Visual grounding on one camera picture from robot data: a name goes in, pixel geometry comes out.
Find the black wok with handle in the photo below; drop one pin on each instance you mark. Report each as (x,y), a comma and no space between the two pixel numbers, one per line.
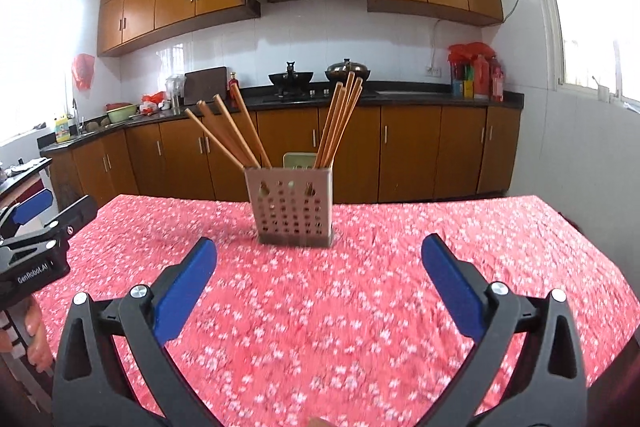
(291,82)

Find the dark wooden cutting board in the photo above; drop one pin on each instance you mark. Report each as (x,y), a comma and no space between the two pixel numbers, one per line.
(204,84)

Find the green basin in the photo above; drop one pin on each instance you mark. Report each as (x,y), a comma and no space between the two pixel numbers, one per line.
(121,113)

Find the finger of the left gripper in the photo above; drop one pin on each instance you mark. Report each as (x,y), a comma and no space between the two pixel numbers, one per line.
(15,216)
(73,218)

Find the red floral tablecloth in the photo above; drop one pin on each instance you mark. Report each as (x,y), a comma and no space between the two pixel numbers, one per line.
(355,333)

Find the person's left hand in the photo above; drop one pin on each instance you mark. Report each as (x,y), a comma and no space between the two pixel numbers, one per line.
(39,352)

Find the red bag on wall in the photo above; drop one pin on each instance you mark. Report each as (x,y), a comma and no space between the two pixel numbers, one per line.
(83,71)

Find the lidded black wok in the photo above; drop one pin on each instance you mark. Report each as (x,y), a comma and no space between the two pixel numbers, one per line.
(339,71)

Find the red oil bottle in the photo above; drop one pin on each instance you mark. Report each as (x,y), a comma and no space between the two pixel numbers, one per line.
(497,82)

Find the bamboo chopstick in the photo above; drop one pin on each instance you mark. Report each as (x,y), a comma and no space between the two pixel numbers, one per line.
(250,159)
(331,119)
(252,136)
(217,125)
(344,101)
(340,128)
(220,146)
(349,83)

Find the window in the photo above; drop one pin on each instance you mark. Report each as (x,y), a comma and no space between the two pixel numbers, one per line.
(593,48)

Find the red plastic bag on counter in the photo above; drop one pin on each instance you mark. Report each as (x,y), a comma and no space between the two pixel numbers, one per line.
(466,53)

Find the brown lower kitchen cabinets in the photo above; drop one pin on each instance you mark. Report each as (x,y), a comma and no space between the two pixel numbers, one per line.
(389,153)

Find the yellow detergent bottle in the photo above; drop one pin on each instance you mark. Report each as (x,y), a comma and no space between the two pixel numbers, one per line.
(62,129)

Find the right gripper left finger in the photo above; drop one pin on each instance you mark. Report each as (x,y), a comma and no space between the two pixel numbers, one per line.
(91,387)

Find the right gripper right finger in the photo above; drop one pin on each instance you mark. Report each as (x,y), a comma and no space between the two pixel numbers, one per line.
(548,385)

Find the perforated metal utensil holder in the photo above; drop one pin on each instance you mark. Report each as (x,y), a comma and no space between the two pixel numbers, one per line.
(292,205)

